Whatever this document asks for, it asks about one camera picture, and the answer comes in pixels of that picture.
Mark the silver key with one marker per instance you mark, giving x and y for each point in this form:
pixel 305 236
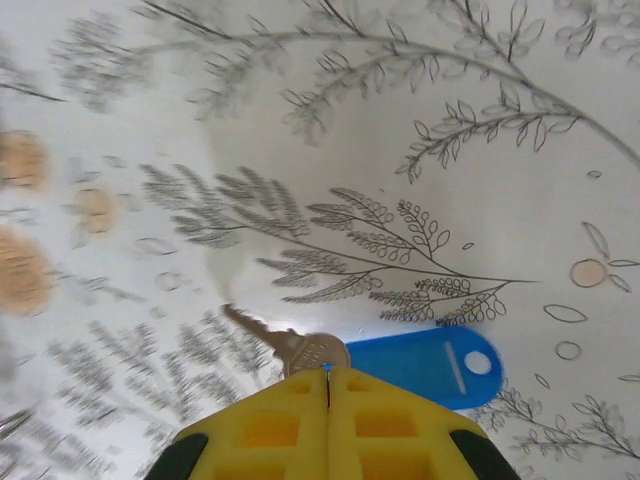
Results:
pixel 315 355

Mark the blue plastic key tag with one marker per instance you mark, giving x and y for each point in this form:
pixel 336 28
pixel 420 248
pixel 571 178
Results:
pixel 410 365

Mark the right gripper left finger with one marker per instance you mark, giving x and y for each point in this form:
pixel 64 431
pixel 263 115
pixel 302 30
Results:
pixel 280 415

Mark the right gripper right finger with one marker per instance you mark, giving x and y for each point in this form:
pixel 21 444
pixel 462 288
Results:
pixel 380 415

